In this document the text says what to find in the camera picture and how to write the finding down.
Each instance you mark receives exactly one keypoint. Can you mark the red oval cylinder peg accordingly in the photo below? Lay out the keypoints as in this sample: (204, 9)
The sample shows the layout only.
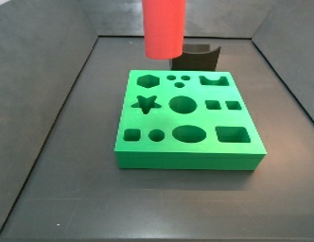
(163, 24)

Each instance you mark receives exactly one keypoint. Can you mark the green shape sorter block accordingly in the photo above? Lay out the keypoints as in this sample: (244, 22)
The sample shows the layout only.
(185, 121)

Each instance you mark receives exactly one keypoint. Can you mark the black curved holder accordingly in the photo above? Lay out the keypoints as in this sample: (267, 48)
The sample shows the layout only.
(197, 58)

